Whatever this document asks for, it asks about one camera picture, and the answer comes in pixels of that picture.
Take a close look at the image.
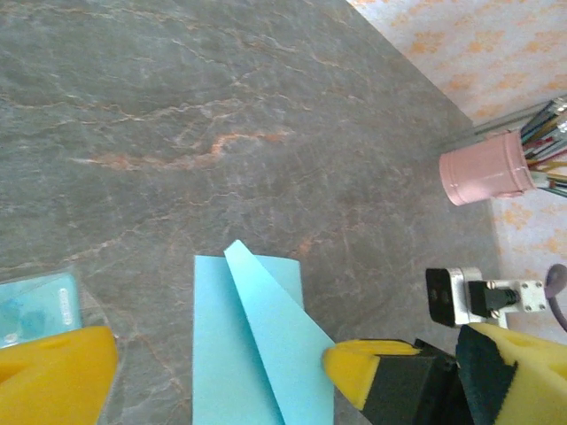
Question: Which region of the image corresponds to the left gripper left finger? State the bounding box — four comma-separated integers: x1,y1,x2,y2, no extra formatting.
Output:
0,326,120,425

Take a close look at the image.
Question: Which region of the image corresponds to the light blue picture card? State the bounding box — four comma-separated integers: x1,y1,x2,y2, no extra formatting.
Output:
0,265,116,351

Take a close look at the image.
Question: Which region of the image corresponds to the light blue paper sheet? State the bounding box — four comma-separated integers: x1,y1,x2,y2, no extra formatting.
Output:
191,239,337,425

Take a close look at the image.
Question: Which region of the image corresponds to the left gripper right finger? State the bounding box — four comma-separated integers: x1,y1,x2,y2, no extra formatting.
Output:
455,322,567,425

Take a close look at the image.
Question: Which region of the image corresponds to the pink pencil cup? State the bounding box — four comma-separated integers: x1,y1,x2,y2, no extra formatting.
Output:
439,131,536,207

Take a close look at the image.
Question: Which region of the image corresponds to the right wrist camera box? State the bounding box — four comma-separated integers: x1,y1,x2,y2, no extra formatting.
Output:
424,267,547,329

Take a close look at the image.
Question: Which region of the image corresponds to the yellow coloured pencil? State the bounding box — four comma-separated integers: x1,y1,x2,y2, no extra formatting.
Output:
529,159,567,173

